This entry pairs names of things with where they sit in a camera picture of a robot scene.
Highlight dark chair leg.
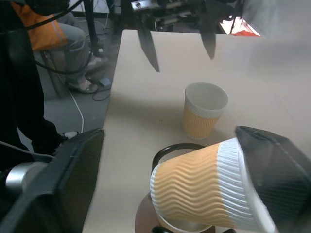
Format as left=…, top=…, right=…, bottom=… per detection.
left=39, top=50, right=64, bottom=98

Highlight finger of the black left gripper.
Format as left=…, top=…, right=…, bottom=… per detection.
left=198, top=16, right=217, bottom=60
left=137, top=15, right=160, bottom=73

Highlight seated person in orange vest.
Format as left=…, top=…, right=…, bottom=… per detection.
left=11, top=1, right=113, bottom=94

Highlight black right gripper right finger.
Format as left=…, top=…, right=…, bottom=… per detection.
left=235, top=125, right=311, bottom=233

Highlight red and white object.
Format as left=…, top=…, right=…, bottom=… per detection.
left=218, top=14, right=262, bottom=38

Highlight orange white ripple paper cup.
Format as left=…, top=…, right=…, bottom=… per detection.
left=181, top=82, right=229, bottom=140
left=150, top=137, right=280, bottom=233

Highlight silver robot body joint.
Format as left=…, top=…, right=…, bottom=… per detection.
left=4, top=162, right=47, bottom=195

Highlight black hanging cable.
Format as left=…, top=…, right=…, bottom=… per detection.
left=34, top=50, right=94, bottom=75
left=24, top=0, right=85, bottom=32

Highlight black stand pole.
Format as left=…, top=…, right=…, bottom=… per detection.
left=83, top=0, right=101, bottom=58

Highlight black floor cable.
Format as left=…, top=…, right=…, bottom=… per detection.
left=91, top=87, right=112, bottom=101

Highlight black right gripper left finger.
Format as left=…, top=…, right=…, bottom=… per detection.
left=0, top=128, right=105, bottom=233

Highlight person in black trousers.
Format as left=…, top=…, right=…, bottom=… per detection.
left=0, top=0, right=80, bottom=170

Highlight white floor cable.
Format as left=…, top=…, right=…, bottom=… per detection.
left=69, top=90, right=85, bottom=133

